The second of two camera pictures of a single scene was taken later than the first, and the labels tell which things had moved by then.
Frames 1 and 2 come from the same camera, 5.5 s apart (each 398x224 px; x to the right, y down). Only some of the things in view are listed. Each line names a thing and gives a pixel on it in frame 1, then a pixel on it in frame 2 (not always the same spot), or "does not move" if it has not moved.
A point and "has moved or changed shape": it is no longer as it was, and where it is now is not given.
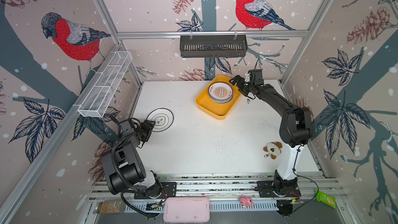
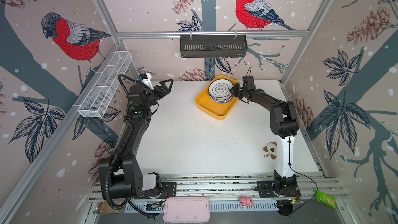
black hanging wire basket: [213, 46] does not move
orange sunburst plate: [221, 91] has moved or changed shape
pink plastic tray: [186, 209] does not move
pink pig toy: [246, 201] does not move
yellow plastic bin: [205, 107] does not move
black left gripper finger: [149, 134] to [167, 89]
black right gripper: [240, 84] to [235, 89]
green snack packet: [329, 200] does not move
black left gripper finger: [148, 123] to [162, 83]
